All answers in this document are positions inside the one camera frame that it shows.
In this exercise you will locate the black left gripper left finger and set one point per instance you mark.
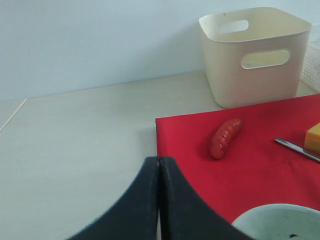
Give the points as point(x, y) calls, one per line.
point(134, 216)

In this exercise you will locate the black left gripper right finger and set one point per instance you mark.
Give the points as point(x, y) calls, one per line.
point(183, 214)

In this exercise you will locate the red sausage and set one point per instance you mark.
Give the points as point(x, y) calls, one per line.
point(221, 139)

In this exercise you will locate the yellow cheese wedge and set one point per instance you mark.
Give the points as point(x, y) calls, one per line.
point(312, 139)

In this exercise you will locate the red tablecloth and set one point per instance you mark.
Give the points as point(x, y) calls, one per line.
point(255, 170)

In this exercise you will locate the white ceramic bowl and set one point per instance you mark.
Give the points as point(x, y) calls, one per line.
point(280, 221)

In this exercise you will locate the silver table knife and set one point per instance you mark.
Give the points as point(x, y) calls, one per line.
point(307, 153)

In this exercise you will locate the cream plastic bin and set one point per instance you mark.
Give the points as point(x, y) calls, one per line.
point(253, 55)

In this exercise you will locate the white perforated basket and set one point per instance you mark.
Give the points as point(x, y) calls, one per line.
point(311, 67)

